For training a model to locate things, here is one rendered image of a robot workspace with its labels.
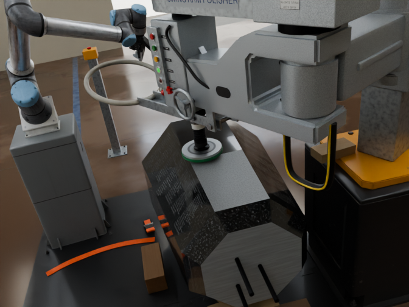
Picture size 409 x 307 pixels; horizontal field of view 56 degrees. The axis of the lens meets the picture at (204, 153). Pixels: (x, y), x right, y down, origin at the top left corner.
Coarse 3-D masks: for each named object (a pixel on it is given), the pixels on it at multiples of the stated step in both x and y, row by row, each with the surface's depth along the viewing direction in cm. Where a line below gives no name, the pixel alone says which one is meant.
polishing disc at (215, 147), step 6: (210, 138) 210; (186, 144) 207; (192, 144) 206; (210, 144) 204; (216, 144) 203; (186, 150) 201; (192, 150) 201; (204, 150) 199; (210, 150) 198; (216, 150) 197; (186, 156) 197; (192, 156) 196; (198, 156) 195; (204, 156) 194; (210, 156) 194
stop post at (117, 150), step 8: (96, 48) 351; (88, 56) 345; (96, 56) 346; (88, 64) 350; (96, 64) 351; (96, 72) 355; (96, 80) 358; (96, 88) 362; (104, 88) 365; (104, 96) 367; (104, 104) 370; (104, 112) 374; (104, 120) 378; (112, 120) 379; (112, 128) 383; (112, 136) 387; (112, 144) 391; (112, 152) 400; (120, 152) 397
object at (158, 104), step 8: (160, 96) 222; (144, 104) 217; (152, 104) 210; (160, 104) 204; (168, 112) 201; (176, 112) 195; (192, 120) 185; (200, 120) 182; (216, 120) 173; (224, 120) 177; (232, 120) 182; (208, 128) 174
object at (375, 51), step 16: (368, 16) 152; (384, 16) 149; (400, 16) 147; (352, 32) 135; (368, 32) 134; (384, 32) 141; (400, 32) 150; (352, 48) 129; (368, 48) 137; (384, 48) 145; (400, 48) 154; (352, 64) 132; (368, 64) 138; (384, 64) 148; (400, 64) 158; (352, 80) 136; (368, 80) 144
